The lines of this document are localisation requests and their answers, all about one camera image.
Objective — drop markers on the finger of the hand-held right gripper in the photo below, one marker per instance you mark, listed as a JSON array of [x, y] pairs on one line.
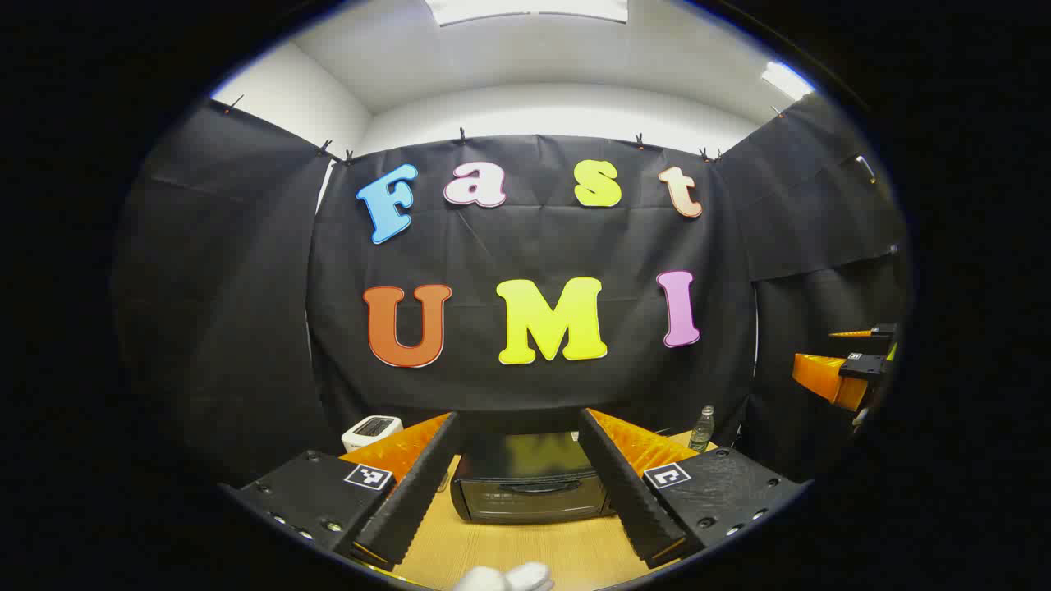
[[883, 331], [821, 373]]

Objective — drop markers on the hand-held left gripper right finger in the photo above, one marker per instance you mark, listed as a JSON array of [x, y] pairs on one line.
[[632, 501]]

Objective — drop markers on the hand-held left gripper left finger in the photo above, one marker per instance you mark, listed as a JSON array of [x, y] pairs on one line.
[[410, 501]]

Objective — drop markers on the black electric oven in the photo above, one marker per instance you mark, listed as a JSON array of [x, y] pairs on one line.
[[525, 492]]

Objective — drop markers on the white toaster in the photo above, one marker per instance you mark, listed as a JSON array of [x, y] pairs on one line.
[[369, 431]]

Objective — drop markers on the clear water bottle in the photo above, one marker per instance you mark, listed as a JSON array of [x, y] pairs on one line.
[[700, 431]]

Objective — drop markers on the ceiling light panel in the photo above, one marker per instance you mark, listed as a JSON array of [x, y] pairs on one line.
[[786, 80], [525, 8]]

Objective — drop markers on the black backdrop cloth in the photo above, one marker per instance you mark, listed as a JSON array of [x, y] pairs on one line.
[[525, 246]]

